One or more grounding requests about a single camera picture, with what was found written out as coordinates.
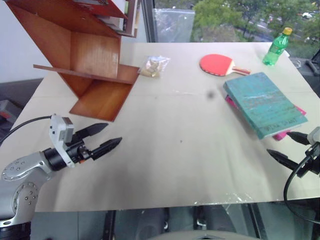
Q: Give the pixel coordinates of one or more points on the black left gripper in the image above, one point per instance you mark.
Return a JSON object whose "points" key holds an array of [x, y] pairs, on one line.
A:
{"points": [[76, 150]]}

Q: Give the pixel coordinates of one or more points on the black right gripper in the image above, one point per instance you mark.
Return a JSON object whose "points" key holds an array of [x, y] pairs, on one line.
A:
{"points": [[313, 158]]}

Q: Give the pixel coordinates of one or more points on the dark rounded robot base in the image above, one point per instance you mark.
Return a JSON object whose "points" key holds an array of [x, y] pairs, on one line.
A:
{"points": [[200, 222]]}

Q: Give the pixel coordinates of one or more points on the pink book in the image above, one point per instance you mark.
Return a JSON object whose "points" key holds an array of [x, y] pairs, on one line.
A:
{"points": [[285, 135]]}

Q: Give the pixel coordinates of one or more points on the teal hardcover book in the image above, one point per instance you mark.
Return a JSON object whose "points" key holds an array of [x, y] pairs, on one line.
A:
{"points": [[265, 105]]}

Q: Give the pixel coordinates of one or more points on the brown wooden bookshelf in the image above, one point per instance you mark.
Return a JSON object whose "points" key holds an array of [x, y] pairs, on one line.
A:
{"points": [[82, 57]]}

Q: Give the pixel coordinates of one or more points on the clear bag of snacks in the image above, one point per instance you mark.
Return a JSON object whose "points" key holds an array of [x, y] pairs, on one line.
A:
{"points": [[153, 66]]}

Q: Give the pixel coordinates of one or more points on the grey box with red part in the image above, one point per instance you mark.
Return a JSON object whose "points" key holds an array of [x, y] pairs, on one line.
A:
{"points": [[6, 112]]}

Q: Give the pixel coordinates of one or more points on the green plastic bottle yellow cap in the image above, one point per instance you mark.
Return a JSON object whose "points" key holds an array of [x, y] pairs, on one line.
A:
{"points": [[275, 48]]}

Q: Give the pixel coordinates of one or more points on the red table tennis paddle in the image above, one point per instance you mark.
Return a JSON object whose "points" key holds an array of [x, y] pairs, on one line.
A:
{"points": [[220, 65]]}

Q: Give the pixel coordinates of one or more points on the clear plastic sheet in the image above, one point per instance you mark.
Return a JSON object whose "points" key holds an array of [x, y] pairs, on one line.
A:
{"points": [[172, 25]]}

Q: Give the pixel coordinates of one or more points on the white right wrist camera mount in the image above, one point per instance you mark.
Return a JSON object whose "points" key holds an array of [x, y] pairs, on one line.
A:
{"points": [[314, 135]]}

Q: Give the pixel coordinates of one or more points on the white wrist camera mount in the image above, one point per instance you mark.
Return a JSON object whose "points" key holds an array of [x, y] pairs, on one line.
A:
{"points": [[59, 140], [314, 135]]}

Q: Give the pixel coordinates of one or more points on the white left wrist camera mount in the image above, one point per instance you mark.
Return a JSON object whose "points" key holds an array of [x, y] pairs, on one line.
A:
{"points": [[59, 140]]}

